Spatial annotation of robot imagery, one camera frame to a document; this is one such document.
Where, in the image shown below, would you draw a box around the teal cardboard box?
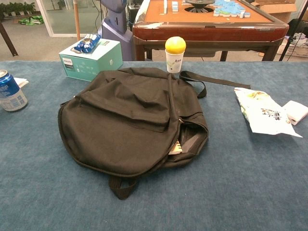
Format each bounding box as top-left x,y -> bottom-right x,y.
59,38 -> 123,82

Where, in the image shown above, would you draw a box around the black tripod stand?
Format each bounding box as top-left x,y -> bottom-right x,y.
279,0 -> 308,61

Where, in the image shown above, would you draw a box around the black fabric backpack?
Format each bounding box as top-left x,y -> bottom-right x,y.
57,67 -> 251,200

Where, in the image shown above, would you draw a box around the green cloth heap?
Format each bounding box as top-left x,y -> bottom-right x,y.
18,15 -> 45,25

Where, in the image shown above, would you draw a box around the white snack bag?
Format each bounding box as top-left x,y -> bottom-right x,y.
234,87 -> 303,138

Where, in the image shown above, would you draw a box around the white paper cup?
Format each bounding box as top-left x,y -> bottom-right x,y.
165,49 -> 185,74

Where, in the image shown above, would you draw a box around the blue white drink can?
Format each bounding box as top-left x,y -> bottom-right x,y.
0,69 -> 28,112

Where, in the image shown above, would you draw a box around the tan spiral notebook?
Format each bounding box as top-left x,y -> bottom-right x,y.
168,141 -> 183,156

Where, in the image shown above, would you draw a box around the blue cookie packet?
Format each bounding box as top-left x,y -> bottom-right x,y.
74,33 -> 102,53

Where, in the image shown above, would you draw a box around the wooden pole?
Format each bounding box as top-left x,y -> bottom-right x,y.
73,0 -> 81,41

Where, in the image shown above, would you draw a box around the blue purple robot base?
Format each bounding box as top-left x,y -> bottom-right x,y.
97,0 -> 135,61

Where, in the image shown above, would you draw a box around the blue mahjong tile pile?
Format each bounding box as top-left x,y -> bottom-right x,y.
213,0 -> 251,19

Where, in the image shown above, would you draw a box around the white plastic basket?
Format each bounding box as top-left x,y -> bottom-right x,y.
276,32 -> 308,58

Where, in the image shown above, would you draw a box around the black mahjong table dial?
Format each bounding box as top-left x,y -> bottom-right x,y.
184,0 -> 216,13

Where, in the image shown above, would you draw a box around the row of potted plants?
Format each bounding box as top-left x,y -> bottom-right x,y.
0,1 -> 37,17

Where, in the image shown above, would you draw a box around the brown mahjong table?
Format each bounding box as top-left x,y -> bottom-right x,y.
132,0 -> 289,62

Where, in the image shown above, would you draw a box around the blue felt table mat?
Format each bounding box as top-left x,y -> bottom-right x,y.
0,60 -> 308,231

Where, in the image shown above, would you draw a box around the brown cardboard box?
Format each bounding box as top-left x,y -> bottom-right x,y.
250,0 -> 298,22

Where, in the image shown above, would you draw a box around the white yellow booklet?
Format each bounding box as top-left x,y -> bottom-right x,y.
13,77 -> 30,89

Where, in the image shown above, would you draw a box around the small white box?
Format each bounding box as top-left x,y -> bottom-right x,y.
282,100 -> 308,126

